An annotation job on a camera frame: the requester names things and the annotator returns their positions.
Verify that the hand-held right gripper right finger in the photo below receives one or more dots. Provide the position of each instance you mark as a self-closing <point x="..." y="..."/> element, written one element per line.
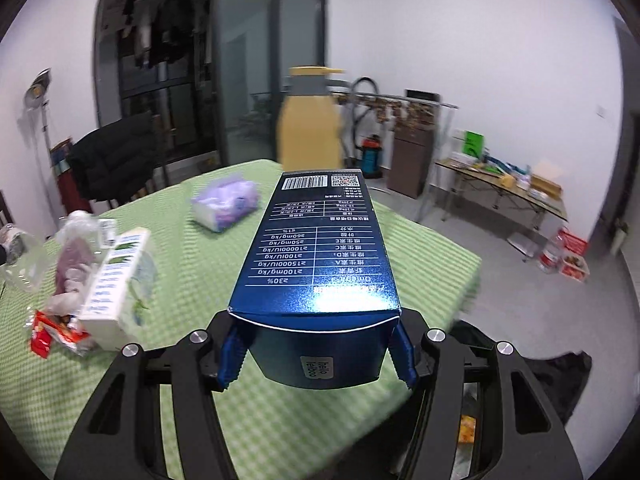
<point x="402" y="355"/>

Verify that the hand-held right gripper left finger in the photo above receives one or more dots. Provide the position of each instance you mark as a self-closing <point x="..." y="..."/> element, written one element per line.
<point x="227" y="360"/>

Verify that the blue carton box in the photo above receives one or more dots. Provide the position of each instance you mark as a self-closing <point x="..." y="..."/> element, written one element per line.
<point x="320" y="240"/>

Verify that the yellow snack packet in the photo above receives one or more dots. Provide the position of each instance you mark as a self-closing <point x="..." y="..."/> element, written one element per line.
<point x="467" y="430"/>

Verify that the green checkered tablecloth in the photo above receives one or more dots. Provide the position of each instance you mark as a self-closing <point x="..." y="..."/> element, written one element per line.
<point x="310" y="435"/>

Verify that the white green carton box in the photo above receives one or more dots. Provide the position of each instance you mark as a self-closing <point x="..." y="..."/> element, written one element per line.
<point x="112" y="280"/>

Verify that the purple tissue pack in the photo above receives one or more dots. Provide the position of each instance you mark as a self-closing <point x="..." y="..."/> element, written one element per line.
<point x="225" y="205"/>

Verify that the grey metal plate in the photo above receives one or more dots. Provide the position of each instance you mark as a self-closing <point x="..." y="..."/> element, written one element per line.
<point x="525" y="247"/>

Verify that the clear plastic bottle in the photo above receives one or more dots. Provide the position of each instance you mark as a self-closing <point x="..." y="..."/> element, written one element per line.
<point x="550" y="257"/>

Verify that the red snack wrapper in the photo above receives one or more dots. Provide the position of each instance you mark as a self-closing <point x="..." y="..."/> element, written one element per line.
<point x="42" y="337"/>

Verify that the clear plastic bag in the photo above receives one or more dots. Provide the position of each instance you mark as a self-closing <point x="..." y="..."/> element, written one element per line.
<point x="95" y="225"/>

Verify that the brown cabinet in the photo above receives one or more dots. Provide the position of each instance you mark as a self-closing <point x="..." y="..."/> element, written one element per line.
<point x="407" y="165"/>

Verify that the folding table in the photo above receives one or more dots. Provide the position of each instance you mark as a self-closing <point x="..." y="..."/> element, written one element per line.
<point x="500" y="185"/>

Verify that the red blue vacuum cleaner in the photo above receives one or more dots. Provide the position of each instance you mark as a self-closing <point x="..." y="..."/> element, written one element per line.
<point x="371" y="157"/>

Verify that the pile of small table items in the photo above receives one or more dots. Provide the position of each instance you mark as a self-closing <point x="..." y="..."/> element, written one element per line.
<point x="500" y="167"/>

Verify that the green paper bag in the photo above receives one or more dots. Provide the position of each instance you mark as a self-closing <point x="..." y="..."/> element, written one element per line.
<point x="473" y="144"/>

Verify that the cardboard box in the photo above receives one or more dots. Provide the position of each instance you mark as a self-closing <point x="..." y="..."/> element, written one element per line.
<point x="547" y="185"/>

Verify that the clear plastic container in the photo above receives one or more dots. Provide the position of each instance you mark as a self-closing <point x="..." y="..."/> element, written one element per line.
<point x="22" y="265"/>

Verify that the red hanging cloth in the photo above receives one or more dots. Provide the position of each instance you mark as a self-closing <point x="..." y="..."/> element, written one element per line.
<point x="70" y="190"/>

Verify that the black puffer jacket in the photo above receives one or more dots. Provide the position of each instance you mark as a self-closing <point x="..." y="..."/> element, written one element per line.
<point x="110" y="160"/>

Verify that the yellow thermos jug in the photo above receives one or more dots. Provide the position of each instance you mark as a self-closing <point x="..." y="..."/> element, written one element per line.
<point x="310" y="125"/>

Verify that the metal drying rack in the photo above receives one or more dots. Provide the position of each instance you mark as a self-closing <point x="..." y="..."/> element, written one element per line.
<point x="445" y="105"/>

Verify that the black rectangular box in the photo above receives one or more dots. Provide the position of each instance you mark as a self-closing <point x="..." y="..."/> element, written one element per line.
<point x="422" y="95"/>

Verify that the dark wooden chair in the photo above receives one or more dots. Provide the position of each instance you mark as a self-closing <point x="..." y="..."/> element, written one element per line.
<point x="4" y="207"/>

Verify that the sliding glass door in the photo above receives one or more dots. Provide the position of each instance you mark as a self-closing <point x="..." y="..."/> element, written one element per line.
<point x="250" y="85"/>

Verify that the studio lamp on stand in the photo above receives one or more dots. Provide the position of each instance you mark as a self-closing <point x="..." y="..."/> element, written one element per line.
<point x="37" y="87"/>

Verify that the hanging clothes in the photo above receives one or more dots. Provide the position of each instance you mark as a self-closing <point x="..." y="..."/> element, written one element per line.
<point x="170" y="25"/>

